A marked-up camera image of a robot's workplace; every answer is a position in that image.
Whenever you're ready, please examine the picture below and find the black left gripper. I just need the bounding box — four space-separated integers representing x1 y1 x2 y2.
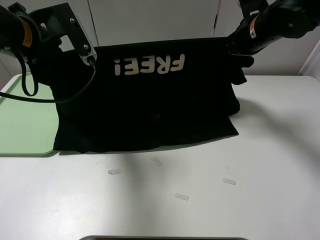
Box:
28 2 83 57

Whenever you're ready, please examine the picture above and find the black short sleeve t-shirt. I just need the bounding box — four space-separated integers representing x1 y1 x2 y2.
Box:
50 38 254 153

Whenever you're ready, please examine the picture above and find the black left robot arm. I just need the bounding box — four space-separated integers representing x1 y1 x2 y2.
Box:
0 2 91 58

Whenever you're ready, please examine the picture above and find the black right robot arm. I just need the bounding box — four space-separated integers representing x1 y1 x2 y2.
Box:
227 0 320 56

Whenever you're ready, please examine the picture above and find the green plastic tray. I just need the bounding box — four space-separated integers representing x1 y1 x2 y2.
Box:
0 73 60 158

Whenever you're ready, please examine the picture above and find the white tape piece left front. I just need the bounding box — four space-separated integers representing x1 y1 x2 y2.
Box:
108 169 121 175

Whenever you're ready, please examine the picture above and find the white tape piece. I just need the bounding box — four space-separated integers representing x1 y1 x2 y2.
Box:
222 177 237 186
175 193 189 201
151 156 163 167
108 169 121 175

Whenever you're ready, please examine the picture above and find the white tape piece centre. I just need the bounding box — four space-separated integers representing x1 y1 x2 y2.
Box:
151 156 163 167

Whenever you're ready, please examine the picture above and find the white tape piece right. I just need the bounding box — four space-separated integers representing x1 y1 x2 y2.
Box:
222 177 237 186

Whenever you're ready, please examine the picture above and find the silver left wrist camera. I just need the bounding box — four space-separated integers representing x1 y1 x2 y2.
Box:
67 15 97 66

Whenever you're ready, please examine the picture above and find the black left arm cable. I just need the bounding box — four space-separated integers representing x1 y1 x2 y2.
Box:
0 47 98 104

